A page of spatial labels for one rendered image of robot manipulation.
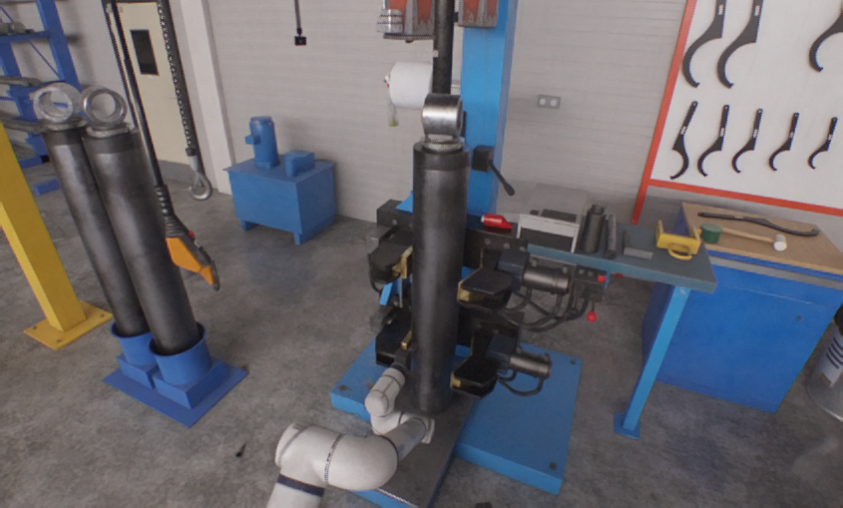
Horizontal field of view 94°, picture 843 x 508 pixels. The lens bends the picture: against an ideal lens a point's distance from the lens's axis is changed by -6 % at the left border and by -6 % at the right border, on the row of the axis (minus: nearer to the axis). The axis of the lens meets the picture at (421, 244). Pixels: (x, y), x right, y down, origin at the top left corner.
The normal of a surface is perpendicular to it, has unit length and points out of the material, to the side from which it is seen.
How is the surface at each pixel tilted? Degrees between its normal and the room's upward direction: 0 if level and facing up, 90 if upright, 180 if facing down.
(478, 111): 90
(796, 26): 90
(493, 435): 0
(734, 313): 90
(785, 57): 90
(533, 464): 0
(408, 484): 0
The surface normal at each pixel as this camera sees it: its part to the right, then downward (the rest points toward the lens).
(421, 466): 0.02, -0.88
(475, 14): -0.62, 0.37
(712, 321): -0.41, 0.43
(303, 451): -0.13, -0.55
